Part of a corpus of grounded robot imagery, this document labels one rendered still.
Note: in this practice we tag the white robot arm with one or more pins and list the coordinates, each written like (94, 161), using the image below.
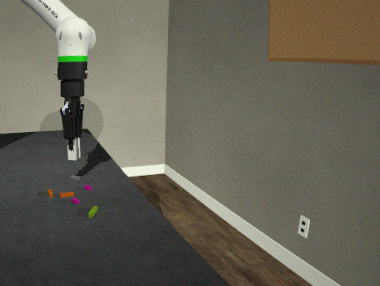
(72, 35)

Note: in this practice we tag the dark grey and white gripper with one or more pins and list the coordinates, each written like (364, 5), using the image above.
(71, 130)

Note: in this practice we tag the lime green rod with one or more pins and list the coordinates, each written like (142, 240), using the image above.
(92, 212)

